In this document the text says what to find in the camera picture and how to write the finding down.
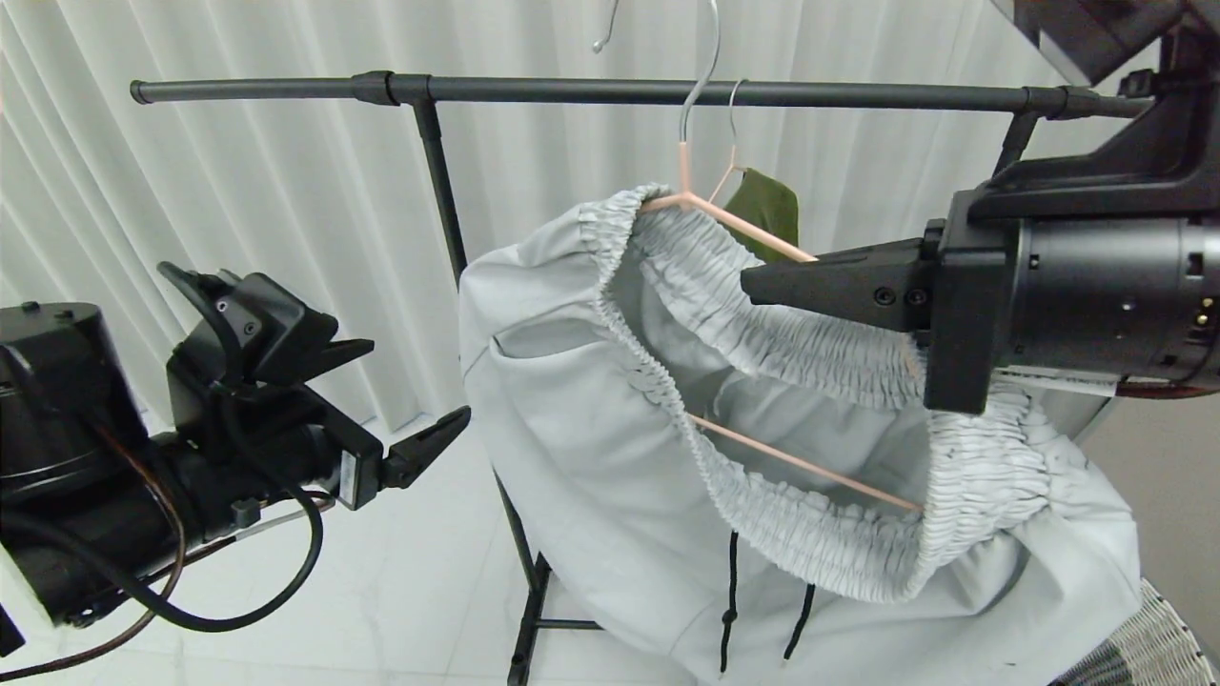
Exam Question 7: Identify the pale grey shorts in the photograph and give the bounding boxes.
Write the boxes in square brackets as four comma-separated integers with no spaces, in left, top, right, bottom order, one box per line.
[457,183,1145,686]

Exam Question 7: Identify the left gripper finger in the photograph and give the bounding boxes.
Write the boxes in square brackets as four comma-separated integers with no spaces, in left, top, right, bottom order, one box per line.
[286,338,375,384]
[381,407,473,490]

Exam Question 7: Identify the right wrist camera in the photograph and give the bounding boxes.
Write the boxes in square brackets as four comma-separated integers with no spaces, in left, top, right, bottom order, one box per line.
[953,0,1220,222]

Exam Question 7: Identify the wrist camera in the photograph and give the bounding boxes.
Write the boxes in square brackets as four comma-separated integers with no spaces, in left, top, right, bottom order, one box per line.
[953,0,1220,222]
[157,262,342,434]

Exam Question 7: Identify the green shirt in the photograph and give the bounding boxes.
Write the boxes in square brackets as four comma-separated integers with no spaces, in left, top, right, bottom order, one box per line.
[722,169,802,265]

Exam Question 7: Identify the white laundry basket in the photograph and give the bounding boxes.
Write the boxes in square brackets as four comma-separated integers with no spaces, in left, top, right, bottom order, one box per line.
[1048,578,1216,686]

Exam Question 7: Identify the black clothes rack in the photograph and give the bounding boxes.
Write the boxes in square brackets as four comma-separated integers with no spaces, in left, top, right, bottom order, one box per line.
[131,71,1154,686]

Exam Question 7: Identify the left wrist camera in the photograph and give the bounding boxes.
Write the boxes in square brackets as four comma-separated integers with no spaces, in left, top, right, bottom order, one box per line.
[157,262,342,434]

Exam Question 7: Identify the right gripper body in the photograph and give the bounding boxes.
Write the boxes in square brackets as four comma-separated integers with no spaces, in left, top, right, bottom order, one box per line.
[923,191,1220,415]

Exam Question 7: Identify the pink clothes hanger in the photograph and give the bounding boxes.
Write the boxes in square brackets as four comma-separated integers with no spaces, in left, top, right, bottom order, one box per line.
[591,0,924,513]
[710,79,749,206]

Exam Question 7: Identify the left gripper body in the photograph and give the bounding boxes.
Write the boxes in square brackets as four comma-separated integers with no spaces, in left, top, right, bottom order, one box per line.
[176,391,384,554]

